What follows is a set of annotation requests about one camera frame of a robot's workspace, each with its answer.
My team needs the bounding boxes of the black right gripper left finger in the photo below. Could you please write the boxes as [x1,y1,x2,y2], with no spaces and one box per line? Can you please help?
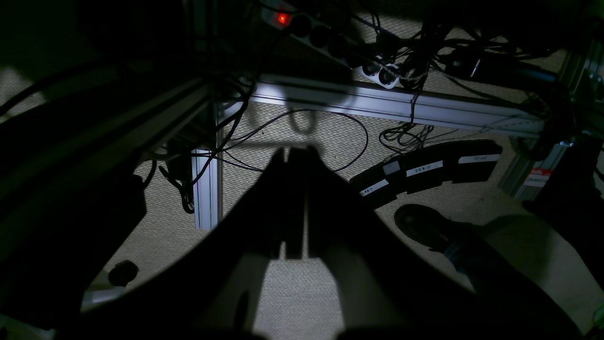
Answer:
[83,149,287,340]

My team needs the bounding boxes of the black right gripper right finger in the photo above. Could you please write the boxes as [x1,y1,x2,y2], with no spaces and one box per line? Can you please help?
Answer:
[307,148,582,340]

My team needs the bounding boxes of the black shoe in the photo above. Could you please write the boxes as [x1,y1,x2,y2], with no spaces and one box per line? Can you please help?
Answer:
[394,204,474,254]

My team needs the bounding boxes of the black labelled foot pedals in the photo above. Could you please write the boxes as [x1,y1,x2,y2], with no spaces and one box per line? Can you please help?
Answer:
[349,139,503,209]

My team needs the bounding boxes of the white power strip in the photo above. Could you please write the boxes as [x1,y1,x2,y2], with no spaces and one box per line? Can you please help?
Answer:
[260,0,401,90]

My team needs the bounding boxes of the aluminium frame post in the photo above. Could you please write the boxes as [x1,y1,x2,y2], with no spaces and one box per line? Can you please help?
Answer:
[192,146,223,231]

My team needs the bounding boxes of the aluminium frame crossbar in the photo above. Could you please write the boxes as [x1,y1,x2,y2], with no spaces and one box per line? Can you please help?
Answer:
[251,75,544,138]

